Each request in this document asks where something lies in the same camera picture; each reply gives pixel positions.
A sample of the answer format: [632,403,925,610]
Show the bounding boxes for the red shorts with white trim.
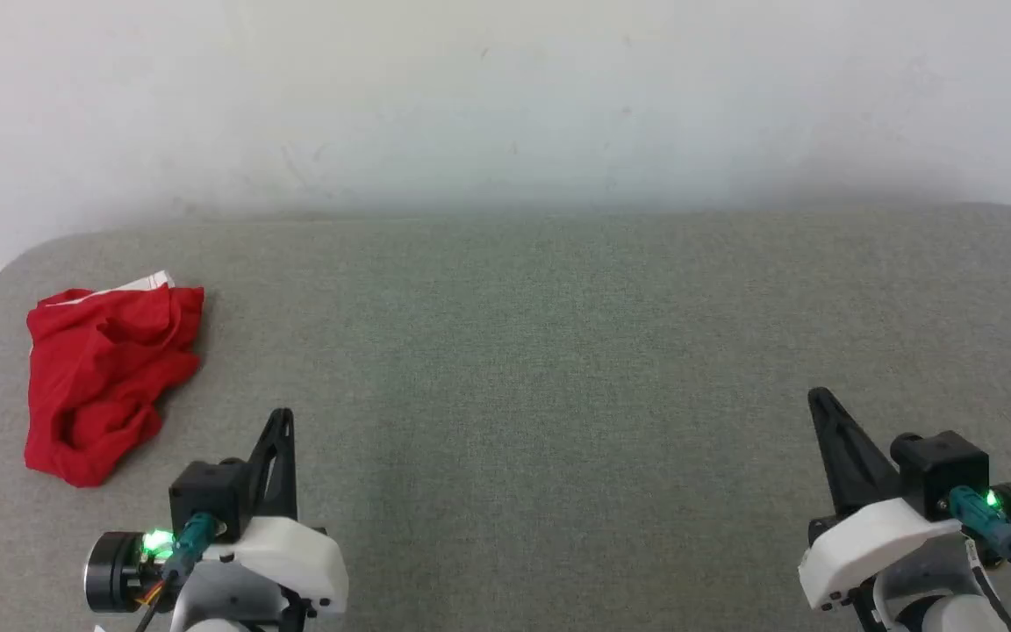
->
[24,271,206,488]

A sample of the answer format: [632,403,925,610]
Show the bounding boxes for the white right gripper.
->
[799,387,964,612]

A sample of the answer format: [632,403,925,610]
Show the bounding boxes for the teal plug black cable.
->
[948,486,1011,614]
[133,513,219,632]

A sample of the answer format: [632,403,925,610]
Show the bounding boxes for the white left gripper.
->
[205,408,349,632]

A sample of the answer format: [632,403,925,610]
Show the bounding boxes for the left teal plug black cable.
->
[133,513,219,632]

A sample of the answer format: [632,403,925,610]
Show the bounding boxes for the right teal plug black cable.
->
[948,486,1011,614]

